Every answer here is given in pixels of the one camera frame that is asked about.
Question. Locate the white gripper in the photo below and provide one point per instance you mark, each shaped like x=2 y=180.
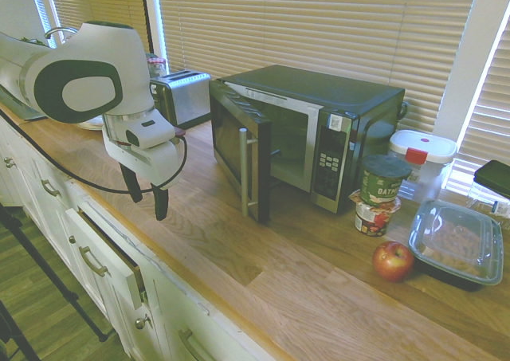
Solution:
x=153 y=163

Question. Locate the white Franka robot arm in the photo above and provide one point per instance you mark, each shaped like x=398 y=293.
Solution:
x=79 y=54

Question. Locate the black steel microwave body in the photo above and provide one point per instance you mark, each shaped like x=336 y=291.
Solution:
x=318 y=110

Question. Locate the white open drawer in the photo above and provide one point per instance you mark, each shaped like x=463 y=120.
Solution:
x=103 y=253

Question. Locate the white plate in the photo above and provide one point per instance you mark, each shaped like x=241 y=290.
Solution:
x=92 y=125

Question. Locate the stainless steel toaster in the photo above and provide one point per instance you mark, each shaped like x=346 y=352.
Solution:
x=187 y=98

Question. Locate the white kitchen cabinet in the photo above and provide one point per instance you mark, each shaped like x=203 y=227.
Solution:
x=44 y=217

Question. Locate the glass jar with red lid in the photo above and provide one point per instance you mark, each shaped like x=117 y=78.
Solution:
x=156 y=66

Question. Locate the chrome kitchen faucet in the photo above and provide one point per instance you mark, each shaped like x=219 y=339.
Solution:
x=60 y=30

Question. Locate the narrow beige window blind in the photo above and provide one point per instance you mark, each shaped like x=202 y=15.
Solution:
x=492 y=110
x=99 y=6

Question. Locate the red and white oatmeal cup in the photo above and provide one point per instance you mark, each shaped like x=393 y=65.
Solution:
x=372 y=219

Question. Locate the green oatmeal cup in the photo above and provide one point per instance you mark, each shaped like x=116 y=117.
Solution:
x=382 y=181

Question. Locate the red apple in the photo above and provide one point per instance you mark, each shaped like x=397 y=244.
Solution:
x=392 y=261

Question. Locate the clear container white red-clip lid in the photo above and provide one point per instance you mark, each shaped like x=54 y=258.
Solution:
x=428 y=158

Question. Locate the black food container clear lid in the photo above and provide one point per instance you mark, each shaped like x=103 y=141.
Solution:
x=454 y=241

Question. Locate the flat black lid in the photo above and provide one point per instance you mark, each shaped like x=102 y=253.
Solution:
x=494 y=177

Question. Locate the black camera tripod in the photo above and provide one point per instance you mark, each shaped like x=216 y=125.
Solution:
x=36 y=265

